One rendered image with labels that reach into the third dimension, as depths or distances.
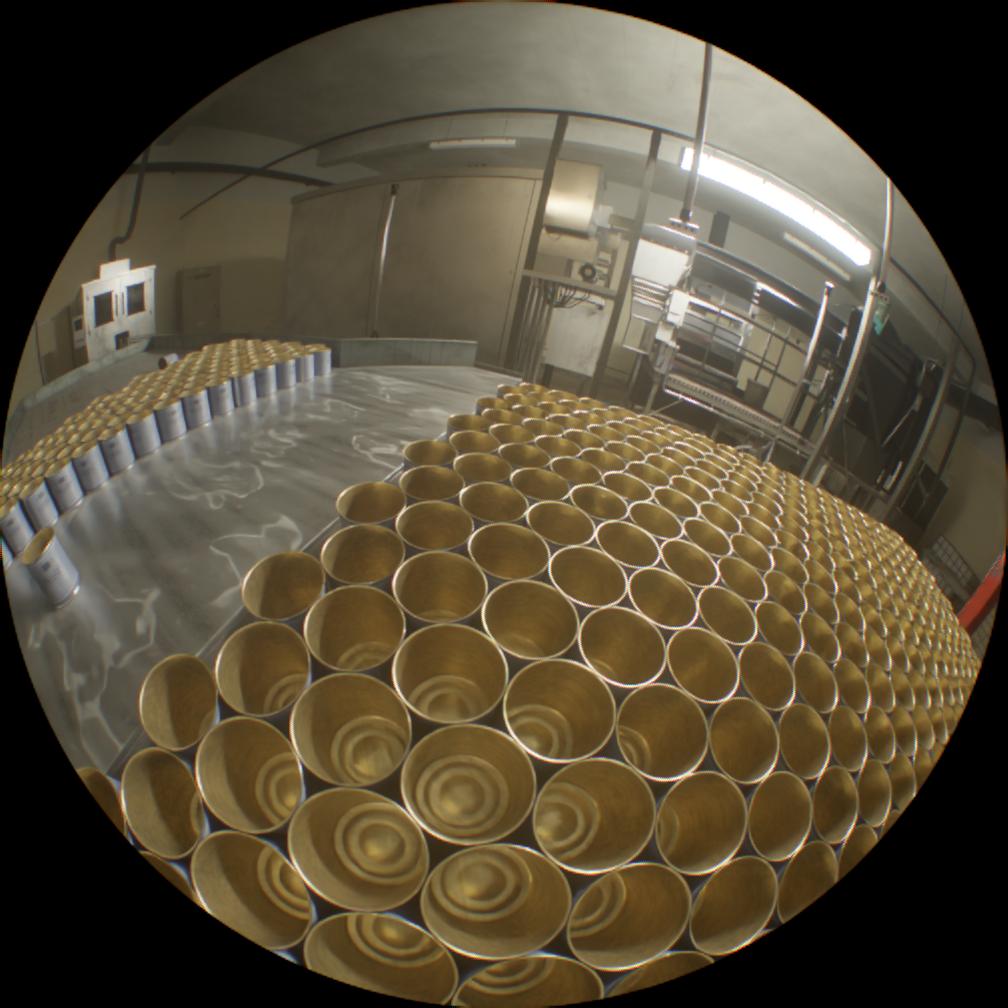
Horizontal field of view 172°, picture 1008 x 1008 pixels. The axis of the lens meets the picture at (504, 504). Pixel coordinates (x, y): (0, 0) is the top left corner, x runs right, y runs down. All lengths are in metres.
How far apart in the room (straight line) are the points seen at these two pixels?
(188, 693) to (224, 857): 0.13
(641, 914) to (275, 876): 0.23
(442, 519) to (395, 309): 2.65
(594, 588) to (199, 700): 0.36
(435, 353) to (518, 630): 1.04
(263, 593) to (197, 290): 6.66
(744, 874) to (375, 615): 0.34
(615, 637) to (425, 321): 2.63
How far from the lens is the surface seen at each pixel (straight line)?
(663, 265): 2.89
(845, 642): 0.51
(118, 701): 0.42
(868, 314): 3.19
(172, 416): 0.81
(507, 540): 0.31
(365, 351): 1.16
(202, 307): 6.89
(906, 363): 4.68
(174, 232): 7.21
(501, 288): 2.51
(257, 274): 7.94
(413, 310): 2.81
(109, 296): 5.31
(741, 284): 2.98
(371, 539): 0.30
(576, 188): 2.31
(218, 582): 0.42
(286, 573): 0.30
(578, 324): 2.69
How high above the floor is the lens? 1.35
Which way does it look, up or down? 35 degrees down
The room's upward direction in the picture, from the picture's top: 13 degrees clockwise
